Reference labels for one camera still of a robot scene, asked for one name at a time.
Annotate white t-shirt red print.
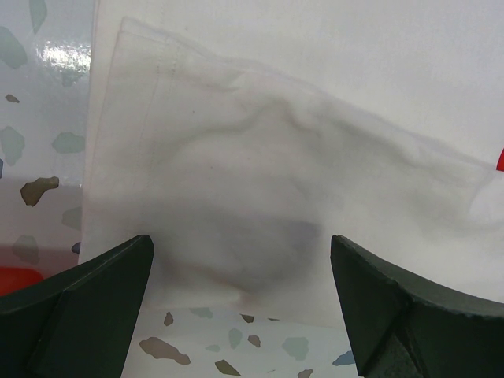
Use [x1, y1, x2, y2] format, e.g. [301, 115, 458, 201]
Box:
[79, 1, 503, 327]

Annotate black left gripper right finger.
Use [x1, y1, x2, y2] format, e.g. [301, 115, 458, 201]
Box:
[331, 235, 503, 377]

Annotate red plastic bin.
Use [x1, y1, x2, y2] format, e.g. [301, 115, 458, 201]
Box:
[0, 267, 43, 296]

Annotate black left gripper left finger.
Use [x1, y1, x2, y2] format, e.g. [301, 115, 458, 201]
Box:
[1, 235, 154, 378]

